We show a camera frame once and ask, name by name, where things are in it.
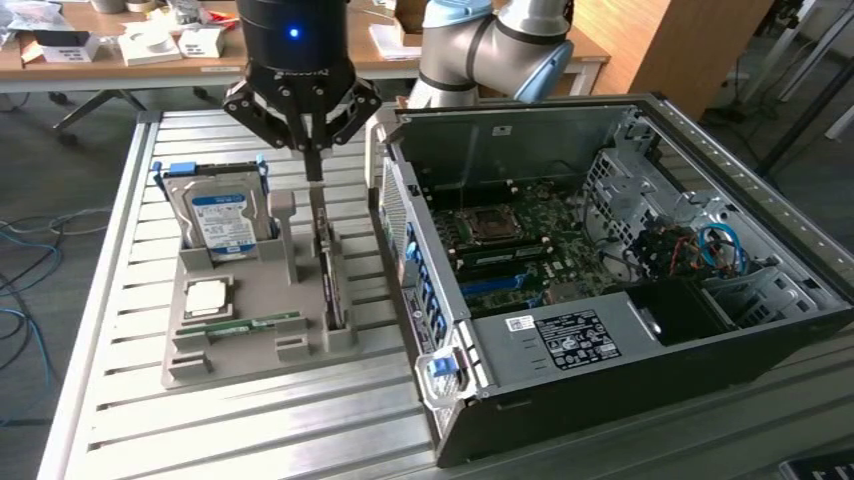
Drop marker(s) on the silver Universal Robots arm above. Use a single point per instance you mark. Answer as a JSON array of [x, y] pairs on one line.
[[454, 45]]

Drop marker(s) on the green RAM stick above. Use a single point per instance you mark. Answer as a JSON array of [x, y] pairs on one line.
[[234, 326]]

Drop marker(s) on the metal CPU socket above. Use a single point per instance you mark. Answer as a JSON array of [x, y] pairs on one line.
[[490, 222]]

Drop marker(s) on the perforated metal disk bay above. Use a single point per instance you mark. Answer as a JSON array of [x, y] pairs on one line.
[[617, 200]]

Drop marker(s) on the blue expansion slot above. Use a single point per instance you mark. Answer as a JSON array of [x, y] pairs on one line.
[[490, 288]]

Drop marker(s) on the beige tape roll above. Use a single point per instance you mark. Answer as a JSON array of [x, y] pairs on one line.
[[141, 5]]

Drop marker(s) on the black-topped white box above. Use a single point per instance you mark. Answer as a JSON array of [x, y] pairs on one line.
[[67, 47]]

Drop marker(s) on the grey plastic parts rack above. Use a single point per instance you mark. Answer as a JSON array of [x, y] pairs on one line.
[[267, 300]]

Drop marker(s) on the small chipset heatsink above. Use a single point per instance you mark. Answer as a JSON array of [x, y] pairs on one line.
[[567, 294]]

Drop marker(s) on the white paper stack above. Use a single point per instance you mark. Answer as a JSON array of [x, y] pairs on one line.
[[394, 42]]

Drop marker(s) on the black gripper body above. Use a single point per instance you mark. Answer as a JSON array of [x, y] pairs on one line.
[[294, 50]]

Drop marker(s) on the blue case latch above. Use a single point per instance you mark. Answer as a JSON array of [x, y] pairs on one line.
[[440, 367]]

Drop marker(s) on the clear plastic bag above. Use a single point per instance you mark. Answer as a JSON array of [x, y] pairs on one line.
[[29, 17]]

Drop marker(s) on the small white labelled box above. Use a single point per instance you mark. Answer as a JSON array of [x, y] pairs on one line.
[[200, 44]]

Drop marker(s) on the brown cardboard box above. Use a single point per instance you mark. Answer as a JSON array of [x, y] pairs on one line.
[[408, 15]]

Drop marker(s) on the silver slotted disk bay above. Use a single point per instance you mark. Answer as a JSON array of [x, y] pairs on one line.
[[761, 300]]

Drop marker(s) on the wooden cabinet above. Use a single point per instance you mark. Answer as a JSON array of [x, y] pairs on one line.
[[701, 50]]

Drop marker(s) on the wooden desk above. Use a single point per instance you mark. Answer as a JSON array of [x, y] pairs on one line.
[[100, 72]]

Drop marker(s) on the black low-profile graphics card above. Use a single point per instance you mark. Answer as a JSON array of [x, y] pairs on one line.
[[334, 290]]

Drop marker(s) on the grey labelled power supply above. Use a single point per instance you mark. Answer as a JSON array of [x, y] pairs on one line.
[[514, 345]]

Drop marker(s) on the green motherboard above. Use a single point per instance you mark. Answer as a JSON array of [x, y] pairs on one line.
[[574, 255]]

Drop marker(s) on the open black PC case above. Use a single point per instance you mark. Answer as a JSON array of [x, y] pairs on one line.
[[601, 410]]

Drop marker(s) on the hard disk with blue rails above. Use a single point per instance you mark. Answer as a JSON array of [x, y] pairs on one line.
[[220, 220]]

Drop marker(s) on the white box with tape roll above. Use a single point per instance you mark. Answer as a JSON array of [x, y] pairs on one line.
[[150, 45]]

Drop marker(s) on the grey cup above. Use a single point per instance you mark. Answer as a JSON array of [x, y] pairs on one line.
[[107, 5]]

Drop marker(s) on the silver CPU chip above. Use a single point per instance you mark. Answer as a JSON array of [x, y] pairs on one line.
[[208, 298]]

